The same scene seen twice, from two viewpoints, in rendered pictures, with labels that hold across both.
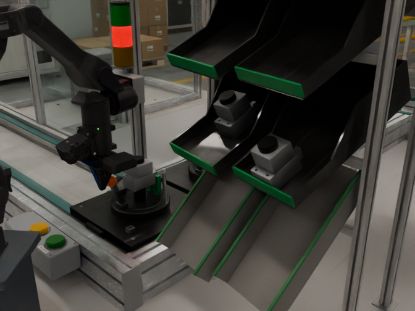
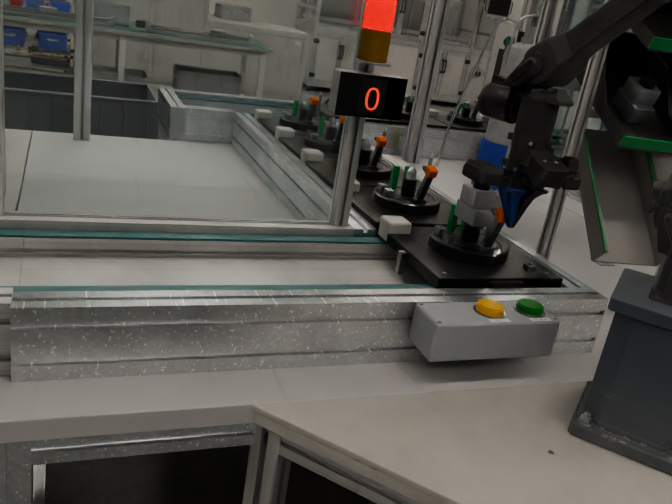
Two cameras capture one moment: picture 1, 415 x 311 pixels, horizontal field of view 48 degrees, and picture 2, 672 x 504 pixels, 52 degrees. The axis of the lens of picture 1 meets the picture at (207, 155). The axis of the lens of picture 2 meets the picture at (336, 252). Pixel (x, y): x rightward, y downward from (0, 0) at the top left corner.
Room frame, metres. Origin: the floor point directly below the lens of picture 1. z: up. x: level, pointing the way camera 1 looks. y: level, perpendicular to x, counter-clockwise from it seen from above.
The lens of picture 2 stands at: (0.74, 1.31, 1.35)
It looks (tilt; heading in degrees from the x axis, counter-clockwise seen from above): 20 degrees down; 293
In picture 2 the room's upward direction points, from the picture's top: 9 degrees clockwise
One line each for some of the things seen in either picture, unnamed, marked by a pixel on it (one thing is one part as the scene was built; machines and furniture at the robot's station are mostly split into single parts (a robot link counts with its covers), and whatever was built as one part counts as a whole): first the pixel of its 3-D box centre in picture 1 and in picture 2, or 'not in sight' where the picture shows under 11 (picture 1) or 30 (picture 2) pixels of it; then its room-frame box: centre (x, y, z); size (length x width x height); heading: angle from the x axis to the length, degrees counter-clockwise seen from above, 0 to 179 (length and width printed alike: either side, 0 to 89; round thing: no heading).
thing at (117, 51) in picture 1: (123, 55); (374, 45); (1.19, 0.21, 1.28); 0.05 x 0.05 x 0.05
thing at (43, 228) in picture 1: (39, 230); (489, 310); (0.88, 0.37, 0.96); 0.04 x 0.04 x 0.02
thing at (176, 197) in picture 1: (141, 209); (465, 255); (0.98, 0.16, 0.96); 0.24 x 0.24 x 0.02; 46
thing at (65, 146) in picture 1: (76, 146); (548, 165); (0.87, 0.26, 1.17); 0.07 x 0.07 x 0.06; 44
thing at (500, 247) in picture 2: (140, 202); (468, 245); (0.98, 0.16, 0.98); 0.14 x 0.14 x 0.02
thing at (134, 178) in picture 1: (141, 170); (474, 200); (0.98, 0.15, 1.06); 0.08 x 0.04 x 0.07; 136
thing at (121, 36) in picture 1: (121, 35); (379, 13); (1.19, 0.21, 1.33); 0.05 x 0.05 x 0.05
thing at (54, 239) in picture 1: (55, 242); (529, 309); (0.83, 0.32, 0.96); 0.04 x 0.04 x 0.02
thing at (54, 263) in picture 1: (41, 242); (484, 329); (0.88, 0.37, 0.93); 0.21 x 0.07 x 0.06; 46
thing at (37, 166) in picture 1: (83, 186); (297, 275); (1.20, 0.36, 0.91); 0.84 x 0.28 x 0.10; 46
